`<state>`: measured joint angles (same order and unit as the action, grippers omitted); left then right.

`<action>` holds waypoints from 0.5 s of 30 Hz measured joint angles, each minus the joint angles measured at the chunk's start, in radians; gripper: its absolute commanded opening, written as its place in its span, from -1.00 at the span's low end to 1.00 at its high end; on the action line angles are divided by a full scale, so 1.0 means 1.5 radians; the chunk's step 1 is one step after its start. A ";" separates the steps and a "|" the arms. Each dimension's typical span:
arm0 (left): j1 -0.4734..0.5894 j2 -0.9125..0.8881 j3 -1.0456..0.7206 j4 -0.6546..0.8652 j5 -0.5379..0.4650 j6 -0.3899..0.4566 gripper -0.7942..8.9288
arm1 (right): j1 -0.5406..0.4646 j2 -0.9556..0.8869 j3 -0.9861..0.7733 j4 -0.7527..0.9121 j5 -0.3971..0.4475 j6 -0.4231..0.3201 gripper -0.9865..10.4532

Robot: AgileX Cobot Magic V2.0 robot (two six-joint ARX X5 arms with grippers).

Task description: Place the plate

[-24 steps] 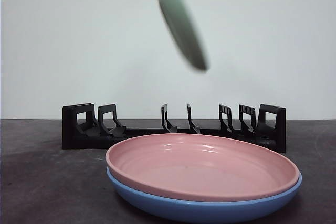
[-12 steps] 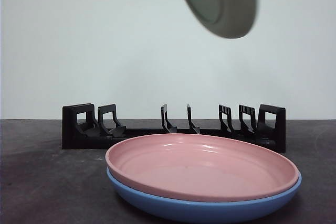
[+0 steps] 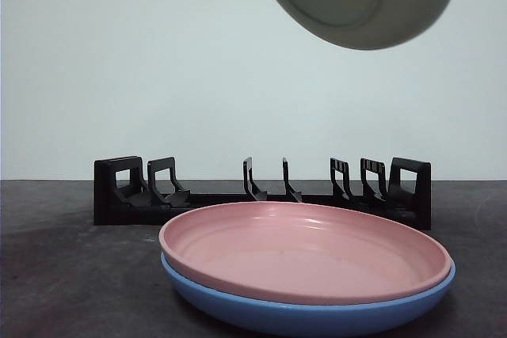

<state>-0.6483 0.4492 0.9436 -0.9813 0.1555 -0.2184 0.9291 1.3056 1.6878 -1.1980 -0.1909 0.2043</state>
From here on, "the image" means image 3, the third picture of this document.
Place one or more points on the black plate rack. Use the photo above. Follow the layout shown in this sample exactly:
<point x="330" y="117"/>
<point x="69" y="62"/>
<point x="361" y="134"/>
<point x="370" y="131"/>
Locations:
<point x="126" y="213"/>

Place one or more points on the blue round plate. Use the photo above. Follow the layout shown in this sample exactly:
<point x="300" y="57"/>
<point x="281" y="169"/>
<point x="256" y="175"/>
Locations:
<point x="277" y="318"/>

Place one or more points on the pink round plate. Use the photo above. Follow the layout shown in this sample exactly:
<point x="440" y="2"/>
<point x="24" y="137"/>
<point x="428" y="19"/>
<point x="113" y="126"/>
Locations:
<point x="301" y="251"/>

